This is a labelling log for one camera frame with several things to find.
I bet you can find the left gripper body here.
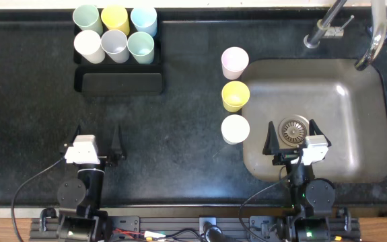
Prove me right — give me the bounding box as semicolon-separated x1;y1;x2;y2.
98;155;114;167

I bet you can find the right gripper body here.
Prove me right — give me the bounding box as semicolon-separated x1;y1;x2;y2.
272;149;304;166

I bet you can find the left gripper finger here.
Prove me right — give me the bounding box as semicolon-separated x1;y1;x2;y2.
110;124;127;161
60;124;82;154

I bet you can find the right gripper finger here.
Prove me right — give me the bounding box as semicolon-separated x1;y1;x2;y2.
262;120;281;156
309;118;332;148

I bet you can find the white cup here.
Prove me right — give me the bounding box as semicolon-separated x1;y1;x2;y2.
73;30;106;65
220;114;251;146

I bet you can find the yellow cup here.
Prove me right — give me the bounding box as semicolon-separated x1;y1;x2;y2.
100;4;131;36
221;80;251;113

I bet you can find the pink cup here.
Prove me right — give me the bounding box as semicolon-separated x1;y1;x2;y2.
221;46;250;81

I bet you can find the steel sink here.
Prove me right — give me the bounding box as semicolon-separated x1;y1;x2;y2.
240;58;387;184

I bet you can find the black tray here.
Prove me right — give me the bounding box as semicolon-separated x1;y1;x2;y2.
73;8;164;96

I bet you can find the green cup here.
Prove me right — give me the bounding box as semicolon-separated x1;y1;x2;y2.
72;4;104;36
127;31;155;65

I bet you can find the grey cup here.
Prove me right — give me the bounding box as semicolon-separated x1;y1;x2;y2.
100;29;131;64

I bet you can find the steel tap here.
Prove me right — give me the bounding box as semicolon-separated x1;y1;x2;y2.
303;0;387;72

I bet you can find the blue cup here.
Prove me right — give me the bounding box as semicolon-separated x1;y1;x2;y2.
130;6;158;38

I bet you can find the black cable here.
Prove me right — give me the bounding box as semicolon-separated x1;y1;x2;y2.
238;153;304;242
10;157;66;242

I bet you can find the mounting rail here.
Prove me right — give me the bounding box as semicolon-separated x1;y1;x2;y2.
30;207;362;242

